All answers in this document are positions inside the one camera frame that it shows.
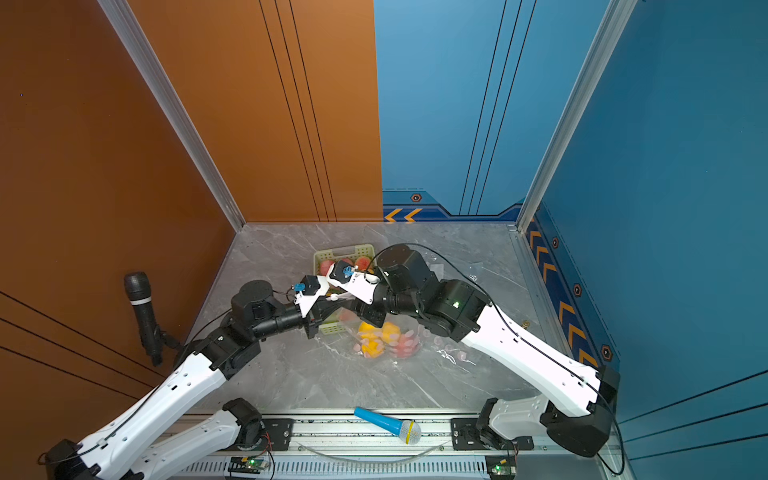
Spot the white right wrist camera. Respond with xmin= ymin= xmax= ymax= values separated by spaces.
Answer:
xmin=326 ymin=259 xmax=380 ymax=305

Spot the light green perforated basket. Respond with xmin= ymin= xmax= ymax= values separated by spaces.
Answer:
xmin=313 ymin=244 xmax=376 ymax=333

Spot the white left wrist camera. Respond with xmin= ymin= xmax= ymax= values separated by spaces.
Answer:
xmin=293 ymin=275 xmax=330 ymax=317

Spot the right green circuit board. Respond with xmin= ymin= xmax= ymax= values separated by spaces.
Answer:
xmin=485 ymin=456 xmax=517 ymax=480

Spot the pink peach front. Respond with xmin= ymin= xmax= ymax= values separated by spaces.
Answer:
xmin=394 ymin=332 xmax=420 ymax=358

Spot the aluminium corner post right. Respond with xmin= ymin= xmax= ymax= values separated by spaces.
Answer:
xmin=516 ymin=0 xmax=638 ymax=235

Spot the clear zip-top bag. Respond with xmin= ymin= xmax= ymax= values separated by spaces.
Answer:
xmin=316 ymin=309 xmax=423 ymax=361

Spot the yellow peach with red spot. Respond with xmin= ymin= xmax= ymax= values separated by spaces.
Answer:
xmin=381 ymin=322 xmax=401 ymax=345

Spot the large pink peach right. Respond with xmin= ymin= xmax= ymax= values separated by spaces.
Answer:
xmin=354 ymin=256 xmax=372 ymax=272

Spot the large pink peach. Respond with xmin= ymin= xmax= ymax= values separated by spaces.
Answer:
xmin=354 ymin=256 xmax=372 ymax=272
xmin=319 ymin=259 xmax=335 ymax=276

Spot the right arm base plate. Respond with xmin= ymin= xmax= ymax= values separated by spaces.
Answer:
xmin=450 ymin=417 xmax=535 ymax=451

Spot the black microphone on stand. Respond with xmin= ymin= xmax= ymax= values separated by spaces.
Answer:
xmin=123 ymin=271 xmax=181 ymax=367

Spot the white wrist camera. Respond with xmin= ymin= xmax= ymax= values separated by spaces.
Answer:
xmin=293 ymin=275 xmax=330 ymax=317
xmin=326 ymin=259 xmax=380 ymax=305

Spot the clear bag with pink dots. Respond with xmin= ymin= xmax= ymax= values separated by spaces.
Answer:
xmin=418 ymin=326 xmax=477 ymax=367

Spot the blue toy microphone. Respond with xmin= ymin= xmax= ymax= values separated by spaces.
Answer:
xmin=354 ymin=407 xmax=421 ymax=445

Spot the green circuit board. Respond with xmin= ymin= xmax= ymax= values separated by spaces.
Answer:
xmin=226 ymin=456 xmax=273 ymax=479
xmin=485 ymin=456 xmax=517 ymax=480

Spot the aluminium corner post left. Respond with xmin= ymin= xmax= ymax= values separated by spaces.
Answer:
xmin=98 ymin=0 xmax=246 ymax=232

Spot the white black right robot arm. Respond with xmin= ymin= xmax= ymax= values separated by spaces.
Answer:
xmin=331 ymin=244 xmax=620 ymax=458

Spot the large pink peach top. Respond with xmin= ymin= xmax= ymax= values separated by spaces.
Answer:
xmin=319 ymin=259 xmax=335 ymax=276

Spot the aluminium corner post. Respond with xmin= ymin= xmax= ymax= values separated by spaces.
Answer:
xmin=98 ymin=0 xmax=246 ymax=232
xmin=516 ymin=0 xmax=638 ymax=235

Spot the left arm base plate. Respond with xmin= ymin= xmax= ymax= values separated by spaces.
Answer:
xmin=233 ymin=418 xmax=294 ymax=452

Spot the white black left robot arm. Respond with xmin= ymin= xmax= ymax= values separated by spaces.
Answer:
xmin=37 ymin=277 xmax=343 ymax=479

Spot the left green circuit board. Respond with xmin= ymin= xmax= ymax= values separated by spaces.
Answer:
xmin=226 ymin=456 xmax=273 ymax=479

